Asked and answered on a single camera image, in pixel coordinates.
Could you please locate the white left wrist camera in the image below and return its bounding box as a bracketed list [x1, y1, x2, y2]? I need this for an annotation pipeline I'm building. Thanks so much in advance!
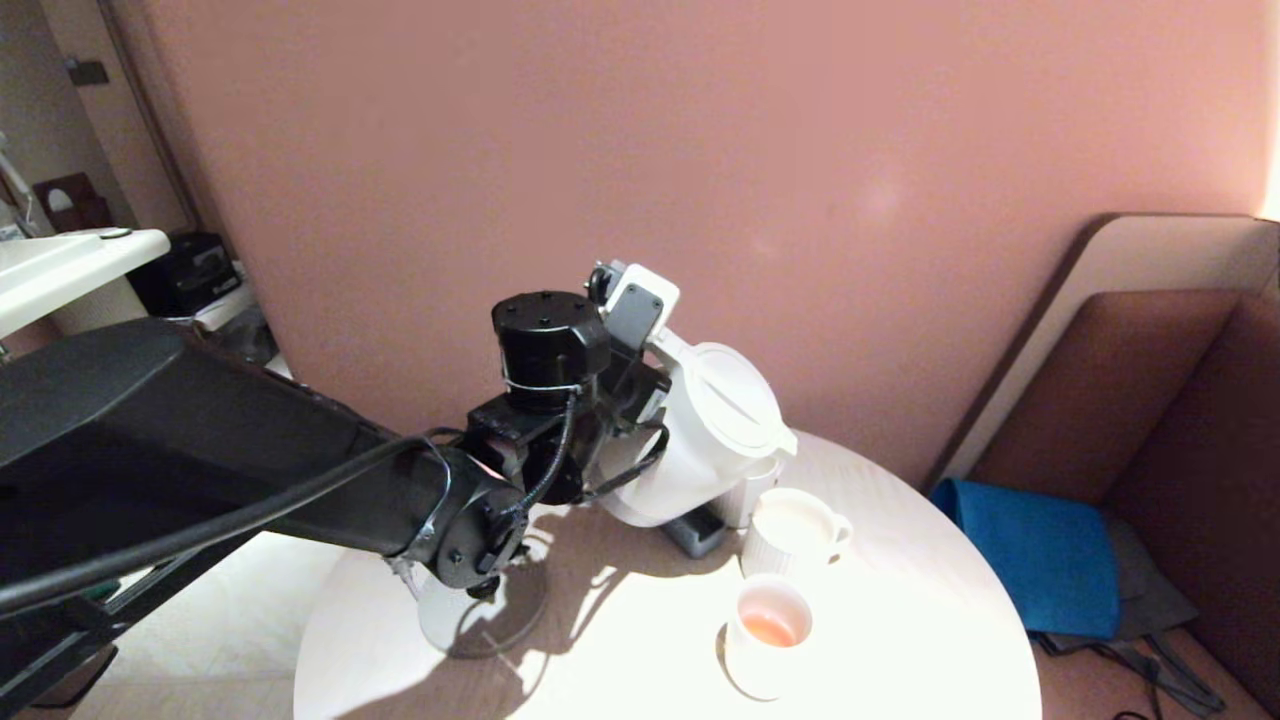
[588, 260, 681, 351]

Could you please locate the white electric kettle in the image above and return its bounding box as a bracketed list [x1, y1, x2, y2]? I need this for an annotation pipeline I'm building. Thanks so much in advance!
[600, 330, 799, 529]

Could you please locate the grey round kettle base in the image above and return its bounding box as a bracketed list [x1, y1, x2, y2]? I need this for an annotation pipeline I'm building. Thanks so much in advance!
[418, 555, 549, 659]

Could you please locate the white ribbed ceramic mug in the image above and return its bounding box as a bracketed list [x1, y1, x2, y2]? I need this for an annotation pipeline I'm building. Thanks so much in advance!
[742, 488, 854, 581]
[722, 573, 814, 701]
[722, 455, 783, 529]

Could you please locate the chrome faucet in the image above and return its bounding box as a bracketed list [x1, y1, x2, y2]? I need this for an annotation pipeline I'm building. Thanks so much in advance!
[0, 140, 36, 239]

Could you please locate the blue cloth bag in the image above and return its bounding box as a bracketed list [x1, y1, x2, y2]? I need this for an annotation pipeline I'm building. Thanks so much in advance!
[930, 478, 1119, 641]

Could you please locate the beige backrest panel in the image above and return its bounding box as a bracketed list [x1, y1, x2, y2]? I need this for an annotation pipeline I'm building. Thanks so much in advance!
[925, 213, 1280, 491]

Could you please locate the brown wooden holder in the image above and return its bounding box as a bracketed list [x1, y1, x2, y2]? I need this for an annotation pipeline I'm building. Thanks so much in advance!
[32, 172, 113, 233]

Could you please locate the white sink counter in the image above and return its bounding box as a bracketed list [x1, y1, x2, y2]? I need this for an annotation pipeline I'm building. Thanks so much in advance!
[0, 228, 171, 339]

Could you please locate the small blue rectangular tray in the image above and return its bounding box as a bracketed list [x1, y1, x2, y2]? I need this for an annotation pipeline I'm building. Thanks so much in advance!
[660, 505, 729, 559]

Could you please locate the black box appliance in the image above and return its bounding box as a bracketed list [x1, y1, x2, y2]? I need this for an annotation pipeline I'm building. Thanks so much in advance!
[128, 232, 244, 319]

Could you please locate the brown upholstered bench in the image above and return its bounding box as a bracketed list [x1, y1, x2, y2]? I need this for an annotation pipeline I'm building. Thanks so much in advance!
[965, 290, 1280, 720]

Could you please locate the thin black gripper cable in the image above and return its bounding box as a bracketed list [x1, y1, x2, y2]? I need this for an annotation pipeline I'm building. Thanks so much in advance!
[585, 425, 669, 501]

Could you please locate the grey bag with straps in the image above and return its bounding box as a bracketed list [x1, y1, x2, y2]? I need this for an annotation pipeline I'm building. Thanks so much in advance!
[1030, 515, 1226, 716]

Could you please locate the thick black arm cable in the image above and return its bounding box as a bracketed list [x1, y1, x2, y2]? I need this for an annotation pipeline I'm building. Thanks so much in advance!
[0, 432, 446, 616]

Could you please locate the metal stool with white top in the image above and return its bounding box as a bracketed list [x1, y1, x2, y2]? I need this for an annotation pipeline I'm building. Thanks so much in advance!
[185, 288, 283, 381]

